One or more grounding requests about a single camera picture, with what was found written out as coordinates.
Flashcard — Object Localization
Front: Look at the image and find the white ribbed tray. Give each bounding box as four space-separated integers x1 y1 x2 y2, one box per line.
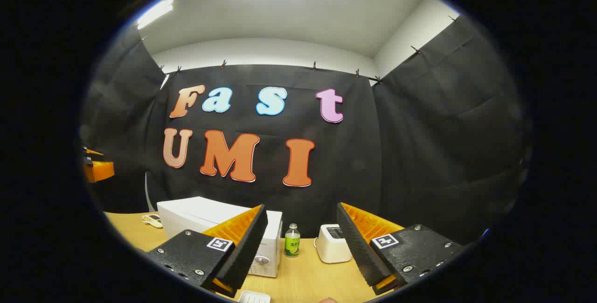
238 290 271 303

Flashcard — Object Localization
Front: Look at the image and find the white toaster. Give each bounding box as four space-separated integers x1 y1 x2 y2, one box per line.
314 224 353 264

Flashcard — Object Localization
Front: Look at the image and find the white microwave oven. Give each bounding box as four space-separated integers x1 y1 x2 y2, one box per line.
157 196 283 278

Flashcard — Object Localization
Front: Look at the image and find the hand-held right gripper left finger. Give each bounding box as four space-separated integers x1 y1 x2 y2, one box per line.
145 204 269 298

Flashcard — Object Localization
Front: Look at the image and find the green label drink bottle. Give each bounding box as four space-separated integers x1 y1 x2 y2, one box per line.
285 223 301 258

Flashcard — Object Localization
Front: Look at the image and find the white cable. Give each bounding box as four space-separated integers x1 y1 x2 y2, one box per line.
143 172 153 213

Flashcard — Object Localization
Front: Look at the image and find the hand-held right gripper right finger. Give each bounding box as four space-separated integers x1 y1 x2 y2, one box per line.
337 202 467 296

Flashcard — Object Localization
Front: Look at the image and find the narrow ceiling light panel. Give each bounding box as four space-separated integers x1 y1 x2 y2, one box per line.
136 0 174 30

